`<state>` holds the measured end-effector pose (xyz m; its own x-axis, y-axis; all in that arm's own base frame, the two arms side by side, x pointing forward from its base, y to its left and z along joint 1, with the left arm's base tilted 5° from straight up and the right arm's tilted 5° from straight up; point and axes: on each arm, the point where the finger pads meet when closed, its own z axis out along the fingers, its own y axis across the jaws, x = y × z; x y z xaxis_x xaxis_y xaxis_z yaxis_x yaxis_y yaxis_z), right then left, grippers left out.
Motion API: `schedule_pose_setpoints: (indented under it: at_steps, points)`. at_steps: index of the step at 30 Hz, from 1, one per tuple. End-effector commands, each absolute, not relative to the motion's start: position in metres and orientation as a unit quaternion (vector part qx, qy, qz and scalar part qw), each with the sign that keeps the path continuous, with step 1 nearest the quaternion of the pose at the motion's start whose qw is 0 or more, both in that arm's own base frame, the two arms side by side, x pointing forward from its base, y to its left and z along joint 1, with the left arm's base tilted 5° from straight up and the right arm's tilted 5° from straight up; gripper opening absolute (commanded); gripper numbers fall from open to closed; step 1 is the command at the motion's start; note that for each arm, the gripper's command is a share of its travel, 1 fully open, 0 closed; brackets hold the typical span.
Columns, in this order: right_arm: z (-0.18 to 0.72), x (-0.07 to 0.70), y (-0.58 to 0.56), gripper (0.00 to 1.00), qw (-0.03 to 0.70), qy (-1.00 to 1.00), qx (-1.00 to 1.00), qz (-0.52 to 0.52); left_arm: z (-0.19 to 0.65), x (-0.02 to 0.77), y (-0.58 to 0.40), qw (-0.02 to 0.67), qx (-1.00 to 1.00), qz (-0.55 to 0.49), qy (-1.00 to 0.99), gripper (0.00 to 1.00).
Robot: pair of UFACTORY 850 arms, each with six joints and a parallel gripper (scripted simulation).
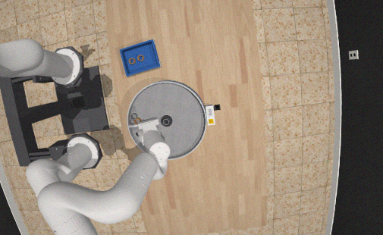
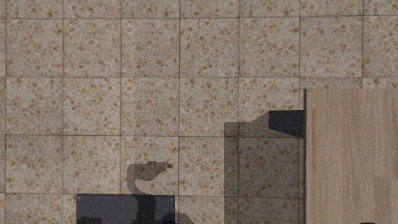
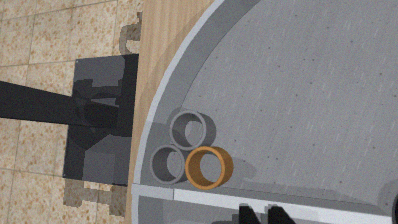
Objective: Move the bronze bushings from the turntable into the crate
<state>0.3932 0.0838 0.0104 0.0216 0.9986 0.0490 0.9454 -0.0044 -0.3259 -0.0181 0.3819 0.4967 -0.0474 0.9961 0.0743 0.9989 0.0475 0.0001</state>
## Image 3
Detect grey metal ring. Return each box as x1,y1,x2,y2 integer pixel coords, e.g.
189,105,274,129
149,144,192,185
169,110,216,151

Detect bronze bushing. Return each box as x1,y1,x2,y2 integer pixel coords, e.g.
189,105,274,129
185,146,234,190

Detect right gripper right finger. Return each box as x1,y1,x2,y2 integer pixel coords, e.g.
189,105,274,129
268,206,296,224

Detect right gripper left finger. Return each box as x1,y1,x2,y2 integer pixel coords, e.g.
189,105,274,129
239,206,260,224

